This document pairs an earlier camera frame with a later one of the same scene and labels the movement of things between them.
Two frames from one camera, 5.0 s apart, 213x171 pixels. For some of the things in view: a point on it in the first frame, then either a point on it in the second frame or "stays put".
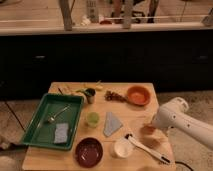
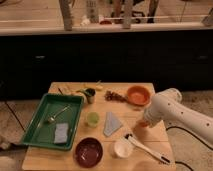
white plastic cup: (123, 148) stays put
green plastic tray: (55, 122) stays put
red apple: (147, 129) -> (143, 124)
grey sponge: (61, 133) stays put
